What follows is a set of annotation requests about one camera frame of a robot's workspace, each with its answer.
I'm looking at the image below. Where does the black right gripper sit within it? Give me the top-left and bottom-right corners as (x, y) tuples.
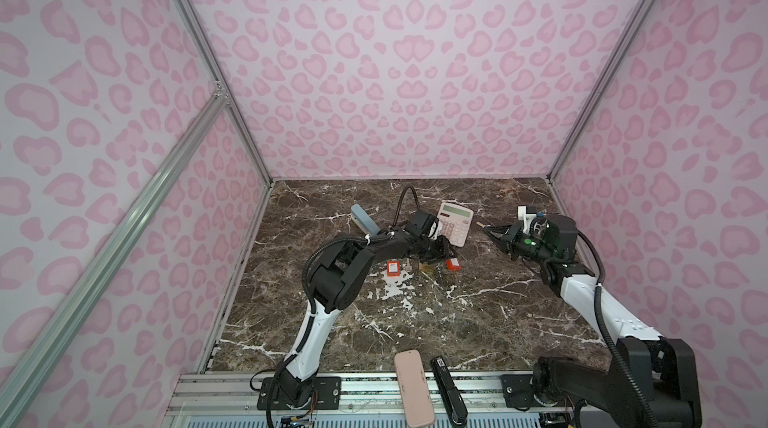
(483, 223), (556, 266)

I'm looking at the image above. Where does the red padlock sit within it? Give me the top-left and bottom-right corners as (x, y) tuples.
(446, 258), (461, 272)
(386, 261), (401, 277)

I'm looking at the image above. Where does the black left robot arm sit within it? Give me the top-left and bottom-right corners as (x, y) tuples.
(260, 211), (456, 411)

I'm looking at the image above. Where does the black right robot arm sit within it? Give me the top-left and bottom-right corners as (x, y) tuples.
(482, 208), (703, 427)

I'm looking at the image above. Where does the pink calculator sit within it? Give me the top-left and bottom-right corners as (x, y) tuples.
(437, 201), (474, 248)

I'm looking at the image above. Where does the blue stapler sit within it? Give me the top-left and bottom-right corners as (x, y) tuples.
(350, 204), (380, 236)

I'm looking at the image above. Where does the pink case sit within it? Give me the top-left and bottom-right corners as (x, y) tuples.
(394, 349), (436, 428)

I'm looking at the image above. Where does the black stapler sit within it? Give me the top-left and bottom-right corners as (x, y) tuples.
(430, 356), (469, 427)

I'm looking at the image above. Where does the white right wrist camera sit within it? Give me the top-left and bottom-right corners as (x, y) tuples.
(517, 206), (549, 239)

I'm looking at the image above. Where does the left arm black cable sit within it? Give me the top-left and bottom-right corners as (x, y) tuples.
(392, 186), (422, 228)

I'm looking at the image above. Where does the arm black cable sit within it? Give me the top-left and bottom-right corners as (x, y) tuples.
(575, 229), (658, 428)
(392, 186), (422, 228)

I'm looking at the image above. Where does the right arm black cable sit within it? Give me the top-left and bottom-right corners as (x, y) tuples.
(575, 229), (658, 428)

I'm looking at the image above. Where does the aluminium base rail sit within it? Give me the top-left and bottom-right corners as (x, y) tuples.
(161, 369), (685, 428)

